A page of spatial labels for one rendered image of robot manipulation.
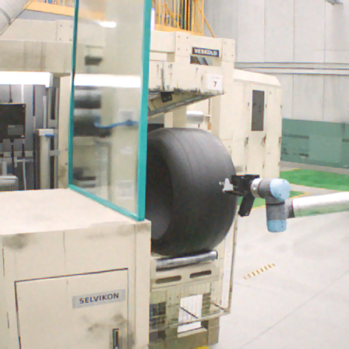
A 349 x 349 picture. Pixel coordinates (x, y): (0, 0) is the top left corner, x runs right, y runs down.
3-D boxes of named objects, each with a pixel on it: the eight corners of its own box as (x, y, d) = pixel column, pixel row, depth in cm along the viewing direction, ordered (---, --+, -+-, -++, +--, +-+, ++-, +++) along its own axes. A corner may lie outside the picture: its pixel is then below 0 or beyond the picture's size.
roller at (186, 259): (151, 271, 203) (151, 261, 202) (146, 268, 207) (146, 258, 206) (218, 260, 221) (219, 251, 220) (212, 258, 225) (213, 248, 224)
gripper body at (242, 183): (244, 174, 194) (264, 174, 184) (245, 195, 195) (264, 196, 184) (229, 174, 190) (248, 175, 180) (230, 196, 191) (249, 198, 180)
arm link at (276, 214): (290, 226, 180) (288, 198, 179) (285, 233, 170) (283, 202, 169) (270, 227, 183) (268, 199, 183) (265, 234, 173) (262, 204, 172)
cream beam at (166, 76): (119, 89, 220) (121, 58, 218) (98, 90, 241) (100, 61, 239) (225, 95, 251) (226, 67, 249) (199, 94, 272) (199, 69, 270)
